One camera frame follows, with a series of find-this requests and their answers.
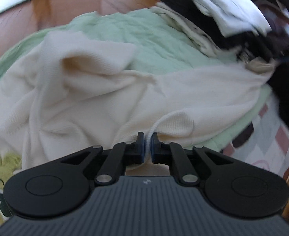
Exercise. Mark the patterned checked rug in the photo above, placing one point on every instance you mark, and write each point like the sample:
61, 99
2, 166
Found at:
264, 137

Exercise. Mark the pale green sheet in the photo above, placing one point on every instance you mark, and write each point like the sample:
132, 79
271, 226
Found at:
147, 39

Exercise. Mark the black folded garment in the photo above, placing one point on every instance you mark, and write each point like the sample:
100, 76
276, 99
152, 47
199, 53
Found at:
183, 2

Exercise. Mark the white sweatshirt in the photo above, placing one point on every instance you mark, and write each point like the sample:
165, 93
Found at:
232, 12

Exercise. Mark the cream folded garment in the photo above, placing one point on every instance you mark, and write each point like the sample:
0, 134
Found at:
193, 34

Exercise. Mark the cream waffle garment green trim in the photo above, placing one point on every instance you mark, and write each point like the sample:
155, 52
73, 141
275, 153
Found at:
85, 95

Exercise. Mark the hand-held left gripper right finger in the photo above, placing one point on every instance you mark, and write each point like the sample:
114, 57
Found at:
154, 147

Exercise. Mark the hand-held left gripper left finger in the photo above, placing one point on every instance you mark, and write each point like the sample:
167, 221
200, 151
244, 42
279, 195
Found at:
140, 147

